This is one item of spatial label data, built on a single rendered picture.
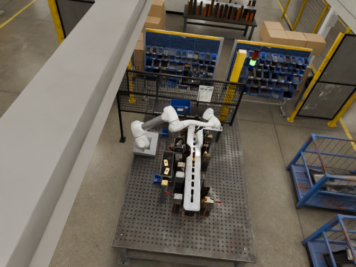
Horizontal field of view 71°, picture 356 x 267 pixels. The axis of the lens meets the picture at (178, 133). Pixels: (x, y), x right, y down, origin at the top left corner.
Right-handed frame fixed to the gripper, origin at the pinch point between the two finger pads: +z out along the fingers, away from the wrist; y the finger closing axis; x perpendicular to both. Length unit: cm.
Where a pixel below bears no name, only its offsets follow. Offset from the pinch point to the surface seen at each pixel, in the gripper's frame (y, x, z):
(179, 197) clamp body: -15, -106, 18
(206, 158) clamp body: 16.5, -43.3, 4.6
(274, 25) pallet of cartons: 139, 311, -122
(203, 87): -9, 49, -41
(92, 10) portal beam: -128, -205, -172
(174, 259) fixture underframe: 18, -138, 98
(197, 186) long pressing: 7, -86, 13
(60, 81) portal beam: -125, -234, -170
